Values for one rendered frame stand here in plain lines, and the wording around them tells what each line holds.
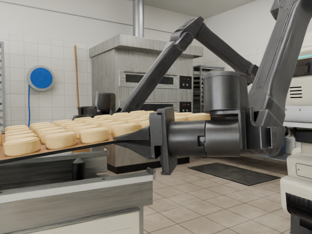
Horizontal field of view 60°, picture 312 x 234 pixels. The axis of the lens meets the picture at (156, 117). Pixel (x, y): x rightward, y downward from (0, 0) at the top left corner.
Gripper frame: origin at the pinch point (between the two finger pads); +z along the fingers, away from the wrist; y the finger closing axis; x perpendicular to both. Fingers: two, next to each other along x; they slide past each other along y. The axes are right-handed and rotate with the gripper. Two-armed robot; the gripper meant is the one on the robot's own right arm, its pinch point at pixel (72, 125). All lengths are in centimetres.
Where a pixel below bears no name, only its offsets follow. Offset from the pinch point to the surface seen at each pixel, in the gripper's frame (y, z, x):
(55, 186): -6.8, 30.9, 16.6
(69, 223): -12.9, 31.1, 18.7
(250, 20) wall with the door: 138, -496, 78
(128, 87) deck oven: 21, -311, -108
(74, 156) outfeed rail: -7.9, 4.9, 2.9
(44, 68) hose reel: 59, -290, -238
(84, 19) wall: 144, -358, -200
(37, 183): -12.8, 13.5, -2.5
